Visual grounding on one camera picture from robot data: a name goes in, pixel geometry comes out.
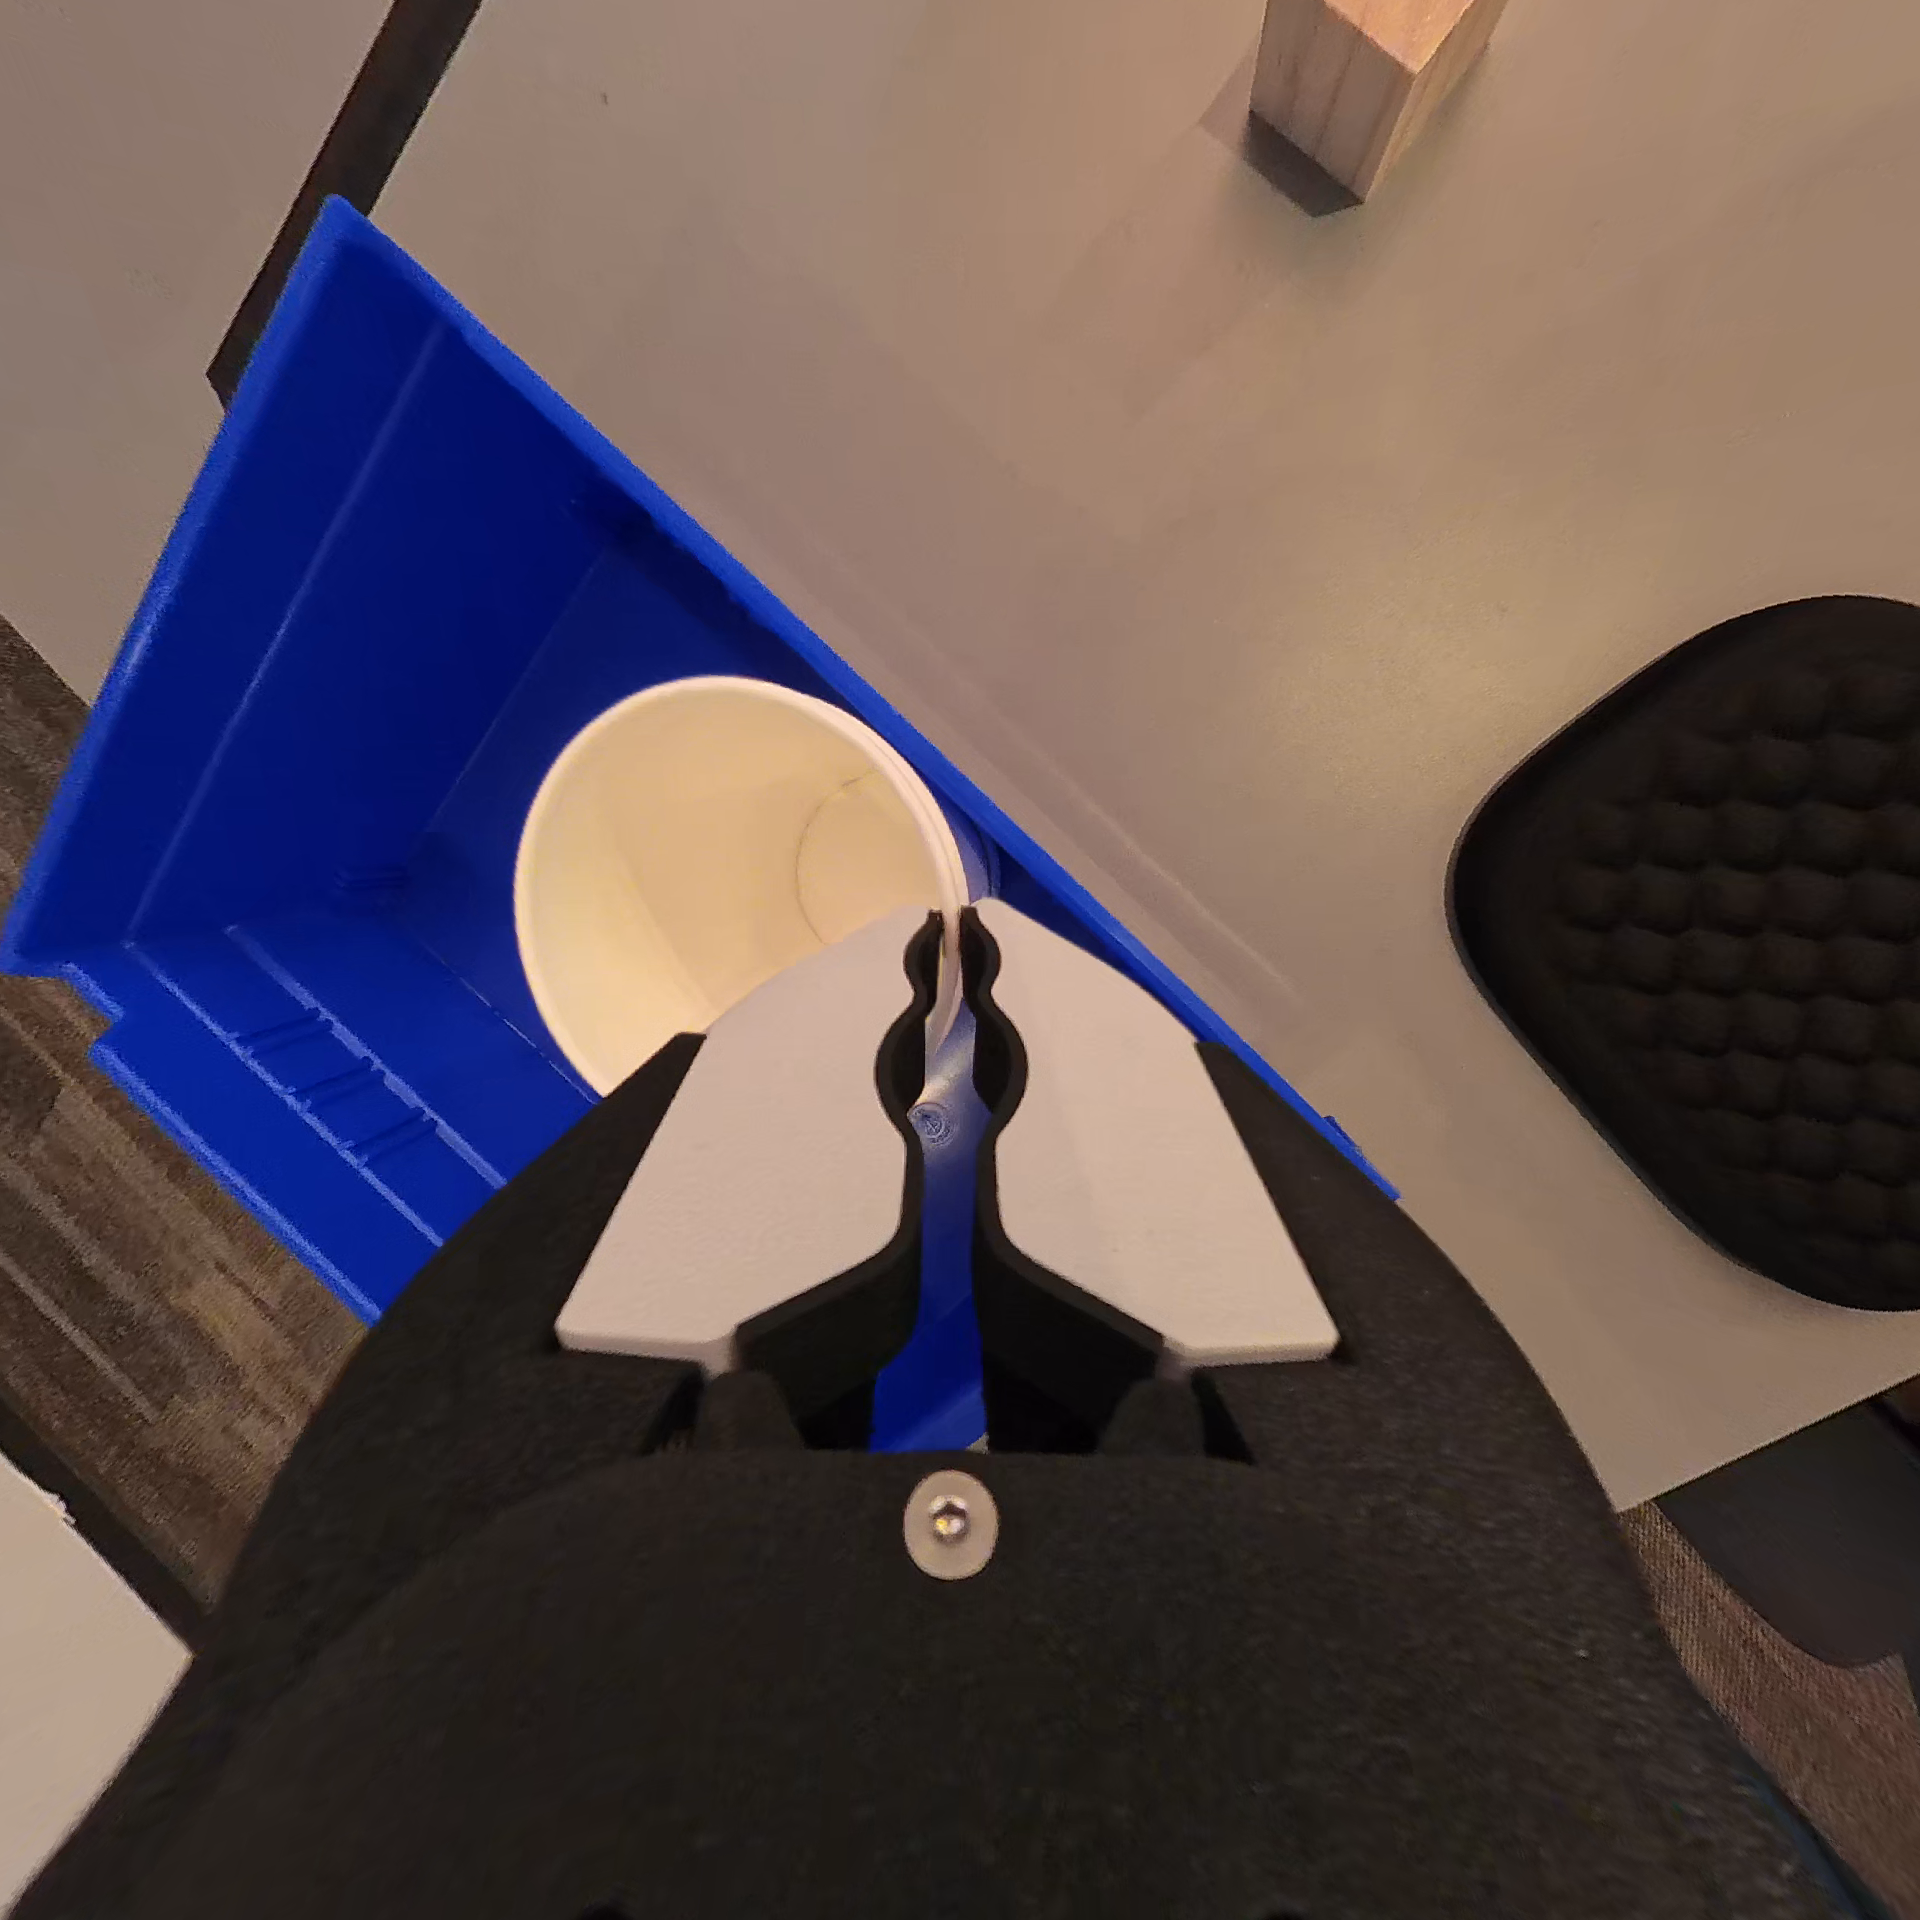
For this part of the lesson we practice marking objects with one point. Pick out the black textured cushion pad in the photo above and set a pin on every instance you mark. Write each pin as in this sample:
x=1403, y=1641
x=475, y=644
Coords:
x=1726, y=963

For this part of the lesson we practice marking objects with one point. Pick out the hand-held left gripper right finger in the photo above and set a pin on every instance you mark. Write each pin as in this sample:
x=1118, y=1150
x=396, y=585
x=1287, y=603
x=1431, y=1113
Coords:
x=1152, y=1201

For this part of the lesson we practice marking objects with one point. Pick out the wooden cube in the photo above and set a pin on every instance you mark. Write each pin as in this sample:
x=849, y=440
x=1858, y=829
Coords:
x=1350, y=76

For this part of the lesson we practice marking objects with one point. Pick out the blue plastic bin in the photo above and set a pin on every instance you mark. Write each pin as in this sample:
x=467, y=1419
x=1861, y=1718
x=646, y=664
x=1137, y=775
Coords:
x=376, y=673

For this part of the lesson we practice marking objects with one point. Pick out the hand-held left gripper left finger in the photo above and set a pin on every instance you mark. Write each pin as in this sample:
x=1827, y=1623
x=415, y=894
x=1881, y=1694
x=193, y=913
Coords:
x=719, y=1201

